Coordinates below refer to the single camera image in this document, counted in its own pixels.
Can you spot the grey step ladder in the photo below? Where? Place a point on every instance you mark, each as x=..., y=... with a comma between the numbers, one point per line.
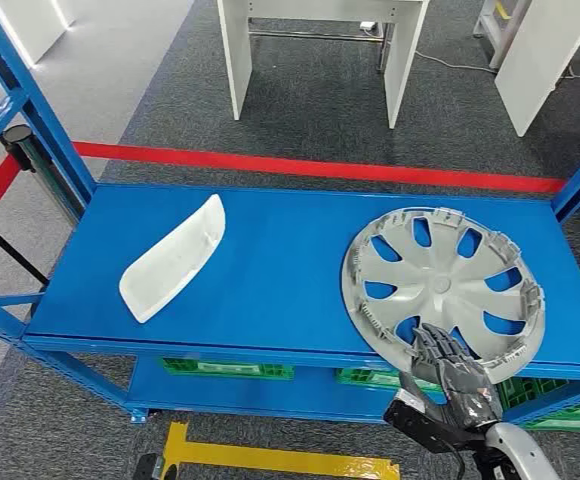
x=492, y=30

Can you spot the blue steel shelf rack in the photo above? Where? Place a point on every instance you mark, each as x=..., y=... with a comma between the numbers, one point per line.
x=280, y=265

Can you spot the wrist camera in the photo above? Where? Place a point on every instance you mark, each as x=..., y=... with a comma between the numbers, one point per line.
x=150, y=469
x=420, y=427

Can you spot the white power strip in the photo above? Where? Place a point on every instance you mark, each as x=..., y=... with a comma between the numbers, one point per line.
x=367, y=26

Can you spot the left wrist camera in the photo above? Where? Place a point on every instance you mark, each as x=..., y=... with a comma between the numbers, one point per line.
x=150, y=469

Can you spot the white plastic cover part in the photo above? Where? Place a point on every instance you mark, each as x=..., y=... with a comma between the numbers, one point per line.
x=170, y=265

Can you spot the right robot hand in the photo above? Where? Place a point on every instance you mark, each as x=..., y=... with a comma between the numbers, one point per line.
x=462, y=391

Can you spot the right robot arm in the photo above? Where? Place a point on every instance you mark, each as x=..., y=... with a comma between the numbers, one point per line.
x=520, y=454

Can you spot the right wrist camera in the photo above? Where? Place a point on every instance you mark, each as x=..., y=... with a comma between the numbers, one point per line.
x=420, y=427

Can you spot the white desk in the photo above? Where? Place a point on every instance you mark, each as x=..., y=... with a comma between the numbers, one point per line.
x=237, y=60
x=540, y=60

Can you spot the grey plastic hubcap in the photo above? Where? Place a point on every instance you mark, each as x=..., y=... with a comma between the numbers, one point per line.
x=440, y=285

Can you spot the black barrier post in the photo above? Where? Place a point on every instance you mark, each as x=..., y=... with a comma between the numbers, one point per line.
x=16, y=136

